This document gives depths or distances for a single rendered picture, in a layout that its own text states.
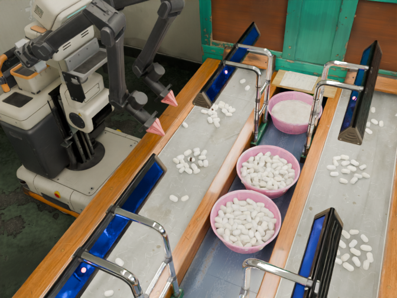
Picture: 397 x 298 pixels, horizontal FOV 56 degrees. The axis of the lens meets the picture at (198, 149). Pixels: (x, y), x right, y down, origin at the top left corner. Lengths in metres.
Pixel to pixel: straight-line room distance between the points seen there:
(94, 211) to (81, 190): 0.77
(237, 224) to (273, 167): 0.34
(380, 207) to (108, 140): 1.70
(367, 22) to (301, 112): 0.51
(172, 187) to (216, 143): 0.32
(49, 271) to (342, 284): 1.00
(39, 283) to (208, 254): 0.60
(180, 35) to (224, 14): 1.36
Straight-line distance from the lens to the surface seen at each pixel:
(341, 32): 2.05
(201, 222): 1.45
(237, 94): 2.06
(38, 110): 2.17
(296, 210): 1.50
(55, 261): 1.49
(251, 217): 1.51
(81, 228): 1.53
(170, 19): 1.67
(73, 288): 1.04
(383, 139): 1.92
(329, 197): 1.60
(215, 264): 1.46
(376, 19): 2.02
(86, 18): 1.39
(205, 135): 1.81
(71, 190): 2.35
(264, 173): 1.64
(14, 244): 2.62
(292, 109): 1.98
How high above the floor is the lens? 1.96
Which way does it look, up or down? 44 degrees down
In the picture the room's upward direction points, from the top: 4 degrees counter-clockwise
